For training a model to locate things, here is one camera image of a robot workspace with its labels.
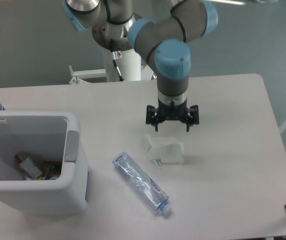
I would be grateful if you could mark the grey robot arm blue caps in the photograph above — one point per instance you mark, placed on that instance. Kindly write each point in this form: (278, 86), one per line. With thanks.
(128, 39)

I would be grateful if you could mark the orange yellow snack wrapper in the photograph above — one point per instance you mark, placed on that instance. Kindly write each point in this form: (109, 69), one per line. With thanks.
(51, 170)

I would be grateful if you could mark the white open trash can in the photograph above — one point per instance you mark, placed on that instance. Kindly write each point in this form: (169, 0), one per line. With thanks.
(43, 136)

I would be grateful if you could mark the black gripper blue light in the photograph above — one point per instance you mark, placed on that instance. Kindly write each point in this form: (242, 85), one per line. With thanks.
(172, 112)

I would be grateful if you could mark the white pedestal base frame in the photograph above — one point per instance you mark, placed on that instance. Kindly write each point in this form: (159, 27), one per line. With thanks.
(99, 75)

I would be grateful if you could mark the white plastic wrapper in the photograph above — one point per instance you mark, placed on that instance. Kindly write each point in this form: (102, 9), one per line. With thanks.
(164, 150)

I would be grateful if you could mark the crushed clear plastic bottle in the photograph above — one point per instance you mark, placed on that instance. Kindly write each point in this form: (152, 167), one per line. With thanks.
(142, 184)

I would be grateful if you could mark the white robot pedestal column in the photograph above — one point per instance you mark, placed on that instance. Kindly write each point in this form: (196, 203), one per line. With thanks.
(127, 62)

